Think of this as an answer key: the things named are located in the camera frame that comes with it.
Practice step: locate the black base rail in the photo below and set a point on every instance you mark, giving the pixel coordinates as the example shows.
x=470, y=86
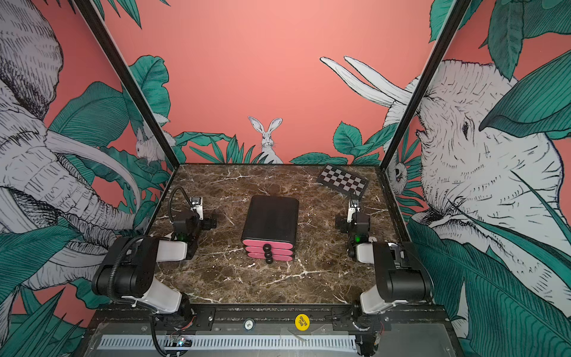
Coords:
x=343, y=317

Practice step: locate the white vent strip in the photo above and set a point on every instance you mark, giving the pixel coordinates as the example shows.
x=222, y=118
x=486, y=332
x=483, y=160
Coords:
x=229, y=342

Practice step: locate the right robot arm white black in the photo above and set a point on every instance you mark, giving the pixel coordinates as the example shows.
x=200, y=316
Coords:
x=400, y=277

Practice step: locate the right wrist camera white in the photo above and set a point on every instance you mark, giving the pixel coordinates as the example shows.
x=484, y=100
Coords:
x=353, y=208

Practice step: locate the yellow round sticker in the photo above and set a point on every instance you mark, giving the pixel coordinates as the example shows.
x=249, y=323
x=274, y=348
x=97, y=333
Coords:
x=302, y=322

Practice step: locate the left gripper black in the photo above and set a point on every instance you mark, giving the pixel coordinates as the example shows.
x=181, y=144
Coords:
x=208, y=224

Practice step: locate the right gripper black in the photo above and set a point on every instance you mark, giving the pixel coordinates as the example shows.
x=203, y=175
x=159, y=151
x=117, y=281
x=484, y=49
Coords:
x=343, y=220

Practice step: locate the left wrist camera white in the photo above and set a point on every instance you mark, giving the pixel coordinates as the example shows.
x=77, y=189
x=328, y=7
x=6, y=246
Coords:
x=196, y=204

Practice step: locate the left black frame post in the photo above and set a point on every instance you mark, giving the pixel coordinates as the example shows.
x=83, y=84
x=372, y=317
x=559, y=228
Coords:
x=96, y=24

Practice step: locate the black white checkerboard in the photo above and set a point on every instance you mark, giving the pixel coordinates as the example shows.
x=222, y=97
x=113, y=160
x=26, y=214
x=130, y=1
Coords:
x=343, y=182

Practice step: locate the right black frame post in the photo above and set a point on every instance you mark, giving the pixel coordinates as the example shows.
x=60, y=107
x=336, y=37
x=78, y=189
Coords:
x=455, y=16

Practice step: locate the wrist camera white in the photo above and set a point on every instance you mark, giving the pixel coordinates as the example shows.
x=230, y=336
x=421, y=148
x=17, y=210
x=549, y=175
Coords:
x=196, y=204
x=353, y=208

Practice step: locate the black frame post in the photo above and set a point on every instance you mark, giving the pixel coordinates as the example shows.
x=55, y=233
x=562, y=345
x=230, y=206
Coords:
x=96, y=24
x=455, y=16

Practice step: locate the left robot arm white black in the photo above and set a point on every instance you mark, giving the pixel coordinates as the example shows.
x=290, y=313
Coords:
x=127, y=273

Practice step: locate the black drawer cabinet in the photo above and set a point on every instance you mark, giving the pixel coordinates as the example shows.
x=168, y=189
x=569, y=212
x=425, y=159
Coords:
x=271, y=225

